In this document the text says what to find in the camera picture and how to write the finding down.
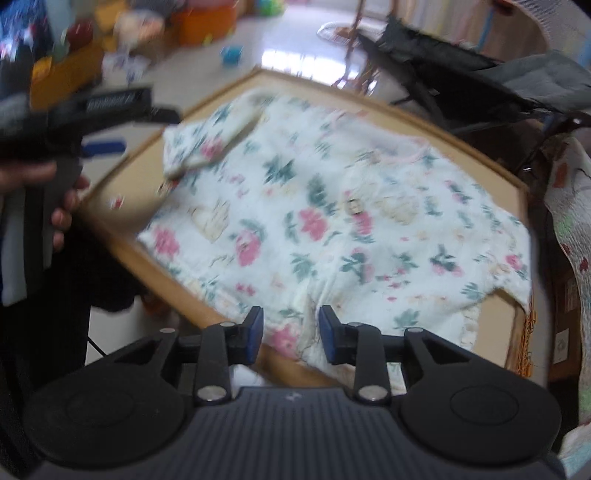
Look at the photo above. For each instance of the heart print quilted blanket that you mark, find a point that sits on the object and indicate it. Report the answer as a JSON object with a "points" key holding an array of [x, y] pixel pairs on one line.
{"points": [[570, 207]]}

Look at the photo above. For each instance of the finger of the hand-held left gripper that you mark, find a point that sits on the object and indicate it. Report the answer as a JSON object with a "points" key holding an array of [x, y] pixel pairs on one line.
{"points": [[164, 116], [104, 148]]}

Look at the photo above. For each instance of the white floral baby garment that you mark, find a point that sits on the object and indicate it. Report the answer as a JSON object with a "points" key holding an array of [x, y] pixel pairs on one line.
{"points": [[346, 217]]}

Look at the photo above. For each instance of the person's left hand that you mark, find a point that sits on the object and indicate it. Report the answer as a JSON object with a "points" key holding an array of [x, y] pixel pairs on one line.
{"points": [[27, 177]]}

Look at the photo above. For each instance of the red round jar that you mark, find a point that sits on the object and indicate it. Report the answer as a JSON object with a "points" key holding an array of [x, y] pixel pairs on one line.
{"points": [[81, 32]]}

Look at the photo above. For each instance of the small blue bucket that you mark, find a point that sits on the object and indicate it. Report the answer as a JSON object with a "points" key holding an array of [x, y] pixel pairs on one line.
{"points": [[231, 54]]}

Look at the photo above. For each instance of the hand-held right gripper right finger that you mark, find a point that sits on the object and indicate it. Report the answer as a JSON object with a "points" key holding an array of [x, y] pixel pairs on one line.
{"points": [[328, 337]]}

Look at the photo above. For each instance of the white blue plastic bag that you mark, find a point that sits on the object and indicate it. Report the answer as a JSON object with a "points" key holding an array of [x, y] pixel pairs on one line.
{"points": [[124, 64]]}

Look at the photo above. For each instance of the wooden media cabinet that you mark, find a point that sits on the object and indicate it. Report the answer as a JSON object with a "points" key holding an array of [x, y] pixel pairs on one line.
{"points": [[64, 74]]}

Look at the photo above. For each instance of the white power socket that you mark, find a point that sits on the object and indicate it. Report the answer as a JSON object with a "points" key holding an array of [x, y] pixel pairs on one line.
{"points": [[561, 345]]}

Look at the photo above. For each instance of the orange wicker basket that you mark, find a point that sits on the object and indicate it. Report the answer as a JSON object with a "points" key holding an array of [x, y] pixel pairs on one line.
{"points": [[528, 337]]}

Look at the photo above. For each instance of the white orange plastic bag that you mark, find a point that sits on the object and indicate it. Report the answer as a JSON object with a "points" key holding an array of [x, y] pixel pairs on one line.
{"points": [[134, 25]]}

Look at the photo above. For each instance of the tall wooden stool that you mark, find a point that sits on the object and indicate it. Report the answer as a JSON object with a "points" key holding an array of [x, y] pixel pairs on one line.
{"points": [[355, 41]]}

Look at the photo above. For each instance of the mesh play tent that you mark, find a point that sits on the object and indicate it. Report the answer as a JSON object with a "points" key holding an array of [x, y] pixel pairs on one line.
{"points": [[461, 18]]}

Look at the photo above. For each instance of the green toy bowling pins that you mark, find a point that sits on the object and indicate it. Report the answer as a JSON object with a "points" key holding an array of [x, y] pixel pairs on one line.
{"points": [[270, 4]]}

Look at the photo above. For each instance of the grey folding recliner chair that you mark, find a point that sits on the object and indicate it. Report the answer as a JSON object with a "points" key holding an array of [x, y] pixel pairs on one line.
{"points": [[461, 69]]}

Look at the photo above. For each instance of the orange wheeled storage bin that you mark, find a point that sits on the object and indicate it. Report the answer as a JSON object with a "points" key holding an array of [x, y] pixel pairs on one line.
{"points": [[207, 23]]}

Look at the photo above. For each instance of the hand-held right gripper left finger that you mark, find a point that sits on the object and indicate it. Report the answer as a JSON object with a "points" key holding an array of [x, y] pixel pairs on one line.
{"points": [[255, 334]]}

